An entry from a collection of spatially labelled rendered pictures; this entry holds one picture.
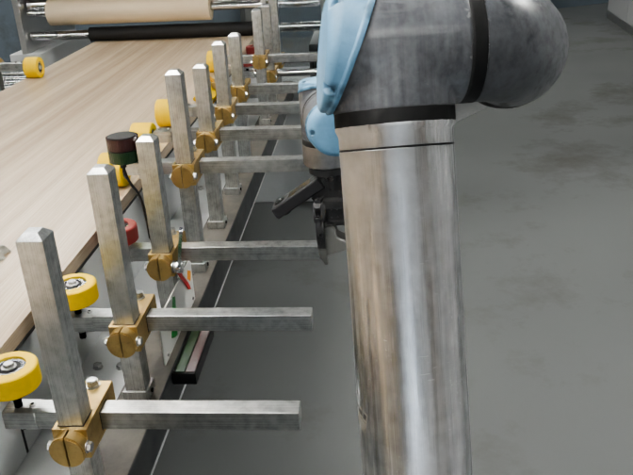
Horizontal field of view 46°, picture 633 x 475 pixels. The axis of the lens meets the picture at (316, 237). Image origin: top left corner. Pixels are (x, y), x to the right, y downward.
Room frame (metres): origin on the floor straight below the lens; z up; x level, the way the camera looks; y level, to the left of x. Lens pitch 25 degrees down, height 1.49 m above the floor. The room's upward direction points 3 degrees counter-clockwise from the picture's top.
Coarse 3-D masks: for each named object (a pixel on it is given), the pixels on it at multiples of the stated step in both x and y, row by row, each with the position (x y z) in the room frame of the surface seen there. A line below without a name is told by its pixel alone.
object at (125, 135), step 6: (120, 132) 1.37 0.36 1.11; (126, 132) 1.37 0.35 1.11; (132, 132) 1.37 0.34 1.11; (108, 138) 1.34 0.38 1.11; (114, 138) 1.34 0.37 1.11; (120, 138) 1.33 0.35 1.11; (126, 138) 1.33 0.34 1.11; (132, 150) 1.33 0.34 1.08; (138, 168) 1.33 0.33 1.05; (126, 174) 1.35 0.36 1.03; (138, 174) 1.33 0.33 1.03; (132, 186) 1.35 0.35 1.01; (138, 192) 1.35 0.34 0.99; (144, 210) 1.34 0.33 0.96; (144, 216) 1.34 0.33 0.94
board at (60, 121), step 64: (64, 64) 3.20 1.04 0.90; (128, 64) 3.13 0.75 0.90; (192, 64) 3.06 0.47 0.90; (0, 128) 2.22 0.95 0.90; (64, 128) 2.18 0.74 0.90; (128, 128) 2.14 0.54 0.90; (0, 192) 1.64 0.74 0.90; (64, 192) 1.62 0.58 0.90; (128, 192) 1.61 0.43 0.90; (64, 256) 1.27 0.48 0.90; (0, 320) 1.04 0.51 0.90
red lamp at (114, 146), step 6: (132, 138) 1.34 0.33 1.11; (108, 144) 1.33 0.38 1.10; (114, 144) 1.32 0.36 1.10; (120, 144) 1.32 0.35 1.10; (126, 144) 1.32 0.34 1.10; (132, 144) 1.33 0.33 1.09; (108, 150) 1.33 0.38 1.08; (114, 150) 1.32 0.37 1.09; (120, 150) 1.32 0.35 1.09; (126, 150) 1.32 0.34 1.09
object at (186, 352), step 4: (192, 332) 1.30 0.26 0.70; (196, 332) 1.30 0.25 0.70; (192, 336) 1.28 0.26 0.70; (196, 336) 1.28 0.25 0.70; (188, 340) 1.27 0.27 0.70; (192, 340) 1.27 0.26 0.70; (188, 344) 1.25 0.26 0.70; (192, 344) 1.25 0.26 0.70; (188, 348) 1.24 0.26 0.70; (192, 348) 1.24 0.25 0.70; (184, 352) 1.23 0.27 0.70; (188, 352) 1.22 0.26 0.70; (184, 356) 1.21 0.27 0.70; (188, 356) 1.21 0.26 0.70; (180, 360) 1.20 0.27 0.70; (184, 360) 1.20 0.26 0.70; (180, 364) 1.19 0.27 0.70; (184, 364) 1.19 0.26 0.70; (176, 368) 1.17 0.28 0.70; (180, 368) 1.17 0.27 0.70; (184, 368) 1.17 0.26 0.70
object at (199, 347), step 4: (204, 332) 1.30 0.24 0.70; (208, 332) 1.30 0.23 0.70; (200, 336) 1.28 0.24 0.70; (204, 336) 1.28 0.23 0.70; (200, 340) 1.27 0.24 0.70; (204, 340) 1.27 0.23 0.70; (196, 344) 1.25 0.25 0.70; (200, 344) 1.25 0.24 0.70; (196, 348) 1.24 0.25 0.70; (200, 348) 1.24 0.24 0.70; (192, 352) 1.22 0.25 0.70; (196, 352) 1.22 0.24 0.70; (200, 352) 1.22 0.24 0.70; (192, 356) 1.21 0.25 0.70; (196, 356) 1.21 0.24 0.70; (200, 356) 1.21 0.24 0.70; (192, 360) 1.20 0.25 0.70; (196, 360) 1.20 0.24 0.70; (188, 364) 1.19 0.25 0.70; (192, 364) 1.18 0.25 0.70; (196, 364) 1.18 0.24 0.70; (188, 368) 1.17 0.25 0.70; (192, 368) 1.17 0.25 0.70
